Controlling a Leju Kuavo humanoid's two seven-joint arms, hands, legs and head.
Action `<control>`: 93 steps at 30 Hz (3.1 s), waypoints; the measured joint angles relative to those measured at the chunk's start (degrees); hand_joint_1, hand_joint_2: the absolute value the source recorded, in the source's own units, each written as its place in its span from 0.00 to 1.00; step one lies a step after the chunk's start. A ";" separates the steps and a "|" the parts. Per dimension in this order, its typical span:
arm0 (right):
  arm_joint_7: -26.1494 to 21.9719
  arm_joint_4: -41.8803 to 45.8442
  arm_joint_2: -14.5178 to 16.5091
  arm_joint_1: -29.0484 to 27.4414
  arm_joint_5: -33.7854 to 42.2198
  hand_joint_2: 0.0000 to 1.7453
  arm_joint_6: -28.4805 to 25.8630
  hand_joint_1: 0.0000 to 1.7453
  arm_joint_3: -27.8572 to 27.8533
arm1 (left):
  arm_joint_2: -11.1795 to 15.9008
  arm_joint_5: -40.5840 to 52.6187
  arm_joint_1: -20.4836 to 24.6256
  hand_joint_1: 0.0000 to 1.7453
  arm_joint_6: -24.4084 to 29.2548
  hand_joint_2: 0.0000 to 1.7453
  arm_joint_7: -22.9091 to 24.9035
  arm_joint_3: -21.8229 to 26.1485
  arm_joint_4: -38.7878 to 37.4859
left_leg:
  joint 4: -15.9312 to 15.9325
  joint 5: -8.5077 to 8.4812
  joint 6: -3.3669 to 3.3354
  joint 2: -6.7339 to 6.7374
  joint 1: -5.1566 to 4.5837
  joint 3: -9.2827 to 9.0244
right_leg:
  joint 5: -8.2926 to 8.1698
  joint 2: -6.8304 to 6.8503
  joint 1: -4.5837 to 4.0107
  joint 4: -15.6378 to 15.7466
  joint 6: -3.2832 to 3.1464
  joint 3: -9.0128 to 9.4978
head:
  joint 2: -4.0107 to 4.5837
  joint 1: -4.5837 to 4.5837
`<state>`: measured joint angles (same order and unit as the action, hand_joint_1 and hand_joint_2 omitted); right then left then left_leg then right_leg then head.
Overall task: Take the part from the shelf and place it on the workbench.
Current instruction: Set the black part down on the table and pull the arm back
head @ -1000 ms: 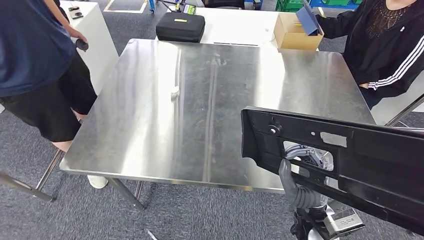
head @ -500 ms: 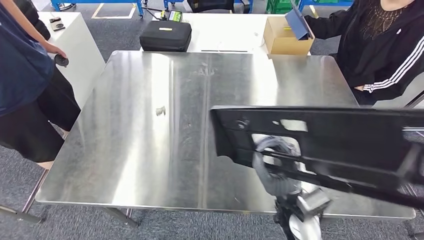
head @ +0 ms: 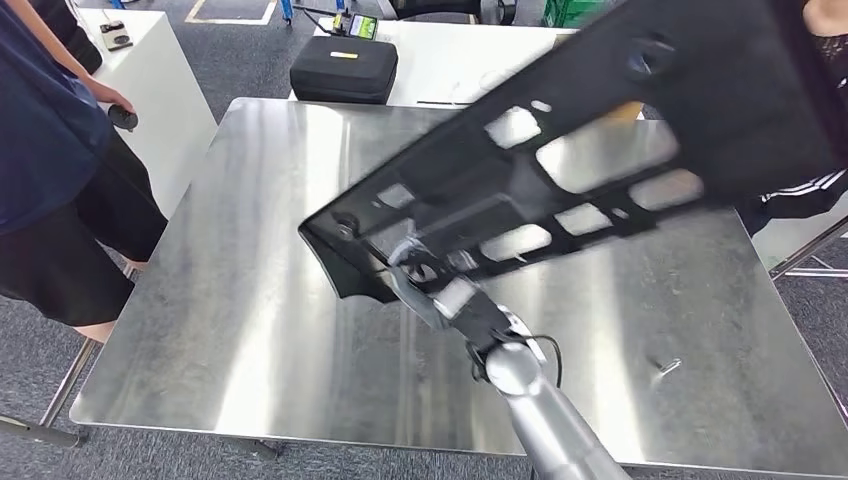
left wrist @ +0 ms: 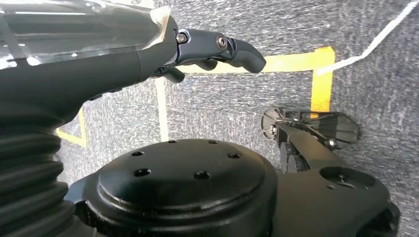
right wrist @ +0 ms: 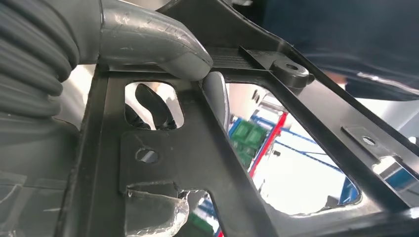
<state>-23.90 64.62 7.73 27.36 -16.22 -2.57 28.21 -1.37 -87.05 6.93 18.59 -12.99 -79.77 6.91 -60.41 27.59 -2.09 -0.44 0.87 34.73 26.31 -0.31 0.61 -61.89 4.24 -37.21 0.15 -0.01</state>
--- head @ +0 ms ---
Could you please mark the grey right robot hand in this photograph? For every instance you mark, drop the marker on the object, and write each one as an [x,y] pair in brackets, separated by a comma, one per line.
[417,305]

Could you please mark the person's hand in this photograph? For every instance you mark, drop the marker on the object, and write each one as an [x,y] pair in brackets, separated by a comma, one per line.
[109,96]

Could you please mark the black round puck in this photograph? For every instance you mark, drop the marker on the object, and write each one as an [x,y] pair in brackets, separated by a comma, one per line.
[124,119]

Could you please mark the black plastic plate bracket part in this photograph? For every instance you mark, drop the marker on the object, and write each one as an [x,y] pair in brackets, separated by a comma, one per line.
[729,99]

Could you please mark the steel workbench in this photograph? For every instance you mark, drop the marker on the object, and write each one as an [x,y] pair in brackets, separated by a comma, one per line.
[232,298]

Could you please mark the grey handheld controller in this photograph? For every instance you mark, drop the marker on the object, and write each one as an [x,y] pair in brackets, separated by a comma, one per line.
[116,36]

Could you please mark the white side table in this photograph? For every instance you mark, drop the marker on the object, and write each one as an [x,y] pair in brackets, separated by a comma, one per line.
[166,119]

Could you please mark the person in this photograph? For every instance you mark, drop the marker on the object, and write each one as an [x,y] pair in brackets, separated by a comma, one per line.
[40,132]
[795,199]

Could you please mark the black carry case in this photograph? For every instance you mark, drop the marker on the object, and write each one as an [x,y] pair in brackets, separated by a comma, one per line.
[344,73]

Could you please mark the long white table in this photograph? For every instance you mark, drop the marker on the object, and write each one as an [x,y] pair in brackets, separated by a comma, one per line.
[464,60]

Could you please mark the small silver scrap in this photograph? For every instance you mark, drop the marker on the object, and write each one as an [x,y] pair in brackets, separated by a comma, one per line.
[668,368]

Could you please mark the phone with green screen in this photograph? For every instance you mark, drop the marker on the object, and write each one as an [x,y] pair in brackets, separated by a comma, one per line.
[363,26]

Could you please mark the black office chair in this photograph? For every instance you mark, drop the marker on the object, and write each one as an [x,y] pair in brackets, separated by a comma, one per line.
[450,8]

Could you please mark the green plastic crate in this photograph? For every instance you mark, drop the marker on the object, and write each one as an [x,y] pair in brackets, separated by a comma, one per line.
[573,12]

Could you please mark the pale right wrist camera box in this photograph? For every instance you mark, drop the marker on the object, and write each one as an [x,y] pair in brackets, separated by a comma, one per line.
[456,298]

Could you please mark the white table with steel frame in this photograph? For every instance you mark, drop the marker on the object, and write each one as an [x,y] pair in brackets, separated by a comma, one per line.
[782,245]

